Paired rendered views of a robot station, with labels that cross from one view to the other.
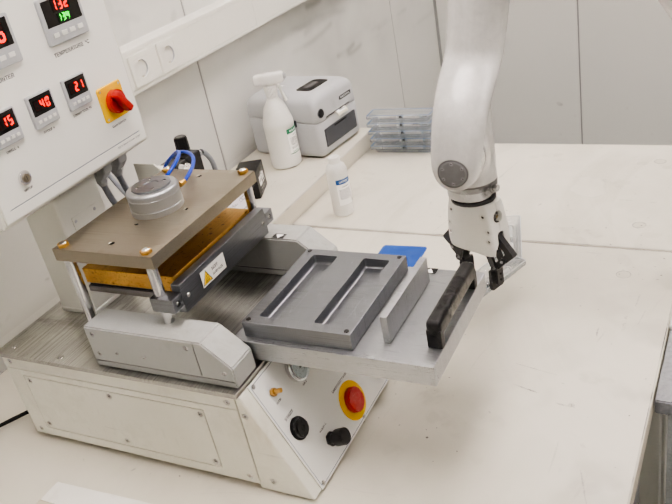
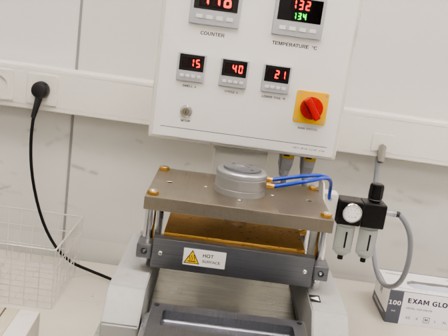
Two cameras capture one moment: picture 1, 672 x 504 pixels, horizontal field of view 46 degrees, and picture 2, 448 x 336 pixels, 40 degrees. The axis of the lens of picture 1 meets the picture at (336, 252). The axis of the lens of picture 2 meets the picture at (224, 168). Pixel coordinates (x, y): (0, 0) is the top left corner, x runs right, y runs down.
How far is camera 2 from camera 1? 0.79 m
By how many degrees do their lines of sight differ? 56
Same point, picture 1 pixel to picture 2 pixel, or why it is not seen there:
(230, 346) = (125, 309)
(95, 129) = (277, 118)
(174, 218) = (219, 198)
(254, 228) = (289, 267)
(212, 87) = not seen: outside the picture
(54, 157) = (223, 114)
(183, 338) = (117, 275)
